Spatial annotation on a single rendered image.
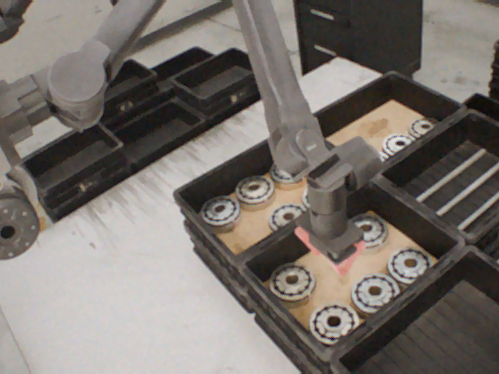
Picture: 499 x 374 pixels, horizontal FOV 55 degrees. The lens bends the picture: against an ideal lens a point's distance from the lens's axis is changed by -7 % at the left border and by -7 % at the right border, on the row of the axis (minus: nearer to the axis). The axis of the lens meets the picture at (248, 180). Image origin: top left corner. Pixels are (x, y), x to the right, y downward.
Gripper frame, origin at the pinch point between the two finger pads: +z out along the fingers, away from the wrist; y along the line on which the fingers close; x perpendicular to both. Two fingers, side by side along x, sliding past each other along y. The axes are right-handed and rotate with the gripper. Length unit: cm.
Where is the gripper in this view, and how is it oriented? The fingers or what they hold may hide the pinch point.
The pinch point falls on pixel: (331, 261)
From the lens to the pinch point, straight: 89.4
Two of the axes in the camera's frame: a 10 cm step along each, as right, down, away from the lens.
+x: -8.1, 4.8, -3.4
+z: 1.6, 7.4, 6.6
